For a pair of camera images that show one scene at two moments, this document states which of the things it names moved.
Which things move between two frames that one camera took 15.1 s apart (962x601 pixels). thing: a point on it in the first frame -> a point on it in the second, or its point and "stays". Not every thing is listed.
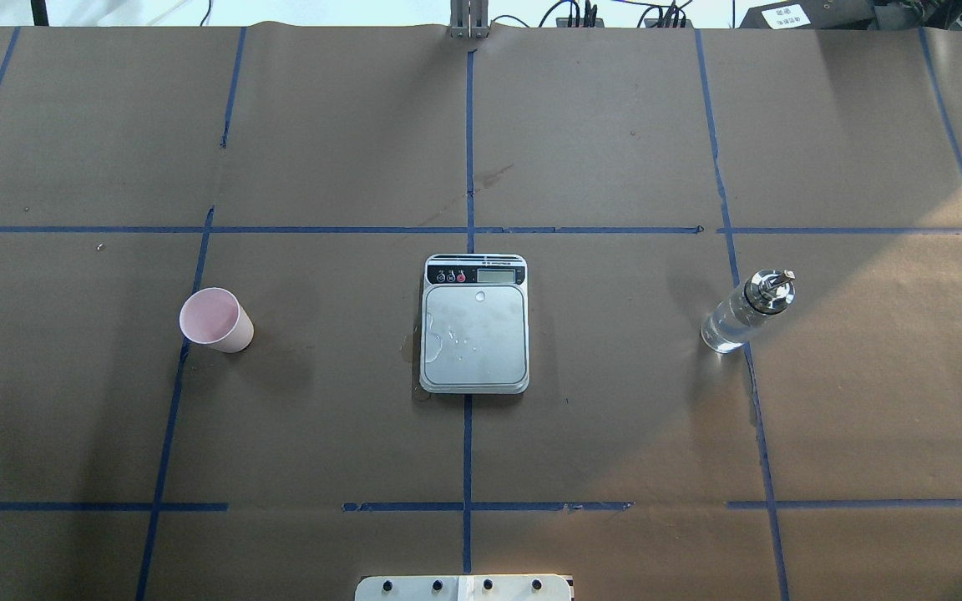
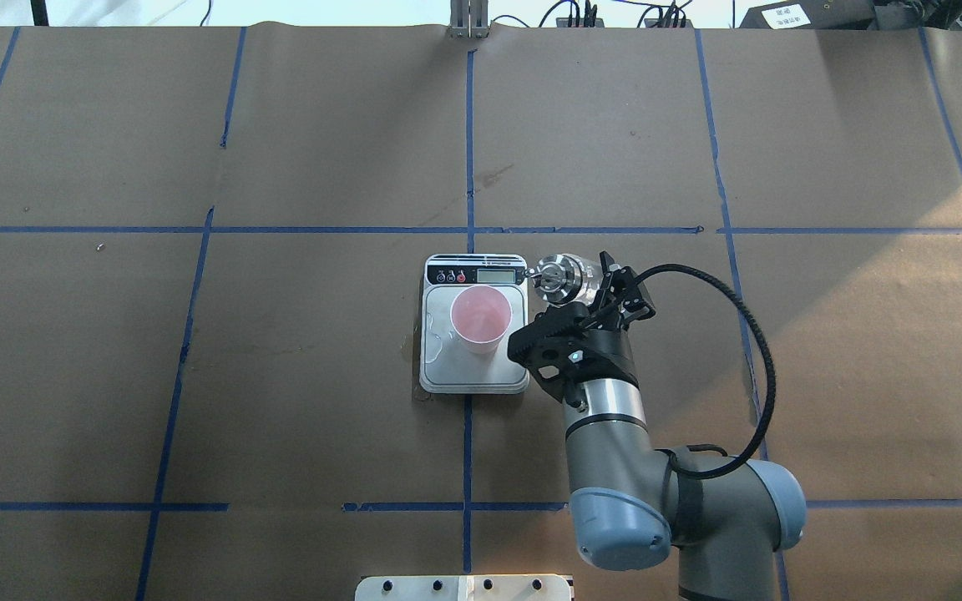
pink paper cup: [214, 316] -> [480, 315]
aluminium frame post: [469, 19] stays
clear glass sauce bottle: [735, 318] -> [565, 279]
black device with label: [811, 14] stays
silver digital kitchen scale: [474, 325] stays
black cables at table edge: [591, 13] stays
